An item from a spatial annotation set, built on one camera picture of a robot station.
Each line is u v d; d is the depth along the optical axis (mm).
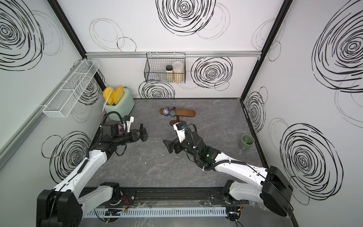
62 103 722
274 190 398
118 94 939
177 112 913
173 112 920
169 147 654
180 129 631
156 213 771
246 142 913
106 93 939
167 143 662
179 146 651
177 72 846
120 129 662
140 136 766
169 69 845
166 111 913
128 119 736
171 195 753
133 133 707
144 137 763
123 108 987
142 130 778
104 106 939
